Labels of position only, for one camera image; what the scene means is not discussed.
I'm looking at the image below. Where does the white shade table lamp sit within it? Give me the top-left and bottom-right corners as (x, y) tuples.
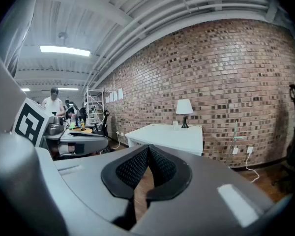
(176, 99), (194, 129)

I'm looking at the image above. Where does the long white cable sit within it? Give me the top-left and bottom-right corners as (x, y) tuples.
(100, 131), (121, 155)

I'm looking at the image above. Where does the round wooden table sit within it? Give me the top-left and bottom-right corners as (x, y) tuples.
(65, 127), (93, 134)

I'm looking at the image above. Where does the white ceiling pipe bundle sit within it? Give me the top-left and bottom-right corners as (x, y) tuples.
(83, 0), (271, 89)

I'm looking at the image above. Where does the white table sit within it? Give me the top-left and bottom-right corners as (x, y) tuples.
(124, 123), (204, 157)

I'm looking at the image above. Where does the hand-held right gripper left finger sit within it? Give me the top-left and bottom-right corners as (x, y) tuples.
(54, 144), (150, 231)

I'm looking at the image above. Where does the black lamp cable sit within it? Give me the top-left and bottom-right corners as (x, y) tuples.
(188, 124), (205, 144)

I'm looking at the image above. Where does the white metal shelf rack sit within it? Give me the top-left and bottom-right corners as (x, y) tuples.
(84, 87), (105, 127)

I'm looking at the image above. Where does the white power cable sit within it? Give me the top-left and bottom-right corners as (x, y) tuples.
(244, 147), (261, 183)

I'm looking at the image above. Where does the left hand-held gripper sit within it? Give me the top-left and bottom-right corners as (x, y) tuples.
(13, 97), (110, 156)

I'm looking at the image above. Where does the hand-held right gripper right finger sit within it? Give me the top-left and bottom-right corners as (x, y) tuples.
(131, 144), (293, 236)

